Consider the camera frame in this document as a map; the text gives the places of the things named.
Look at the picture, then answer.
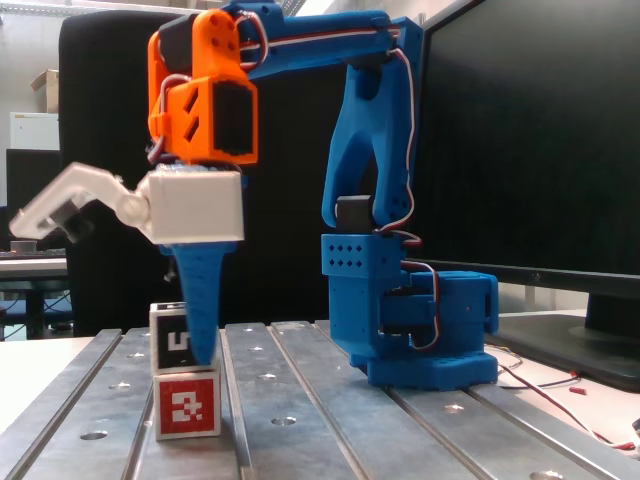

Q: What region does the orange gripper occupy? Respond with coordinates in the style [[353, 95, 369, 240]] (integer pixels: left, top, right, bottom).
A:
[[147, 8, 260, 166]]

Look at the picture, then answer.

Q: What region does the small black background monitor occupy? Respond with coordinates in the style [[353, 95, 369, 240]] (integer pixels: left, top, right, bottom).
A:
[[5, 148, 65, 237]]

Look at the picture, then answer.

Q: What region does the black cube with numeral five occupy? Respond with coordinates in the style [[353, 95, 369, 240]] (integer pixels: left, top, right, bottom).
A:
[[148, 301, 221, 374]]

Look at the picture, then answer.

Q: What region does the red cube with white pattern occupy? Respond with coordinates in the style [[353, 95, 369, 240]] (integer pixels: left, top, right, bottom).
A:
[[153, 363, 223, 441]]

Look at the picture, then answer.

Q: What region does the white cabinet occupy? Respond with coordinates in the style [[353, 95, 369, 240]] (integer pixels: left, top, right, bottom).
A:
[[9, 112, 60, 151]]

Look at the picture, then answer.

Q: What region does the aluminium slotted base plate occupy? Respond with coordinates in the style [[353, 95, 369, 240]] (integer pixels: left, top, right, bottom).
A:
[[0, 319, 640, 480]]

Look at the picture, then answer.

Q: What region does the black rounded backdrop panel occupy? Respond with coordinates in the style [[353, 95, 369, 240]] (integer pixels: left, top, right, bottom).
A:
[[58, 10, 416, 338]]

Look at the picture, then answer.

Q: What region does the white wrist cable loop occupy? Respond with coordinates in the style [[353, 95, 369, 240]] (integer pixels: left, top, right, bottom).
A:
[[145, 73, 194, 164]]

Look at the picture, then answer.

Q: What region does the red white arm servo cable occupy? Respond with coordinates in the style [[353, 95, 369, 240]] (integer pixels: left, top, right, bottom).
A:
[[238, 13, 445, 352]]

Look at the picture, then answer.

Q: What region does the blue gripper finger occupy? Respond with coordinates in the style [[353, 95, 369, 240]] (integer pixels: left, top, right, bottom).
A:
[[169, 242, 237, 367]]

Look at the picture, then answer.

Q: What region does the red white loose wire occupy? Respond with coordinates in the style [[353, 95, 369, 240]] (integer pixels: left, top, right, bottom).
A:
[[487, 344, 640, 451]]

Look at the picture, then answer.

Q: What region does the cardboard box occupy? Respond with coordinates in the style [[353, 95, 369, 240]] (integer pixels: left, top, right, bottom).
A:
[[30, 68, 60, 114]]

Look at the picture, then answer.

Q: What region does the white background desk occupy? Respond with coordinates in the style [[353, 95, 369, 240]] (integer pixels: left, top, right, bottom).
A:
[[0, 249, 69, 282]]

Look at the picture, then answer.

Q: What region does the black Dell monitor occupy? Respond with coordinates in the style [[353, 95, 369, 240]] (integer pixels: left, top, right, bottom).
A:
[[407, 0, 640, 394]]

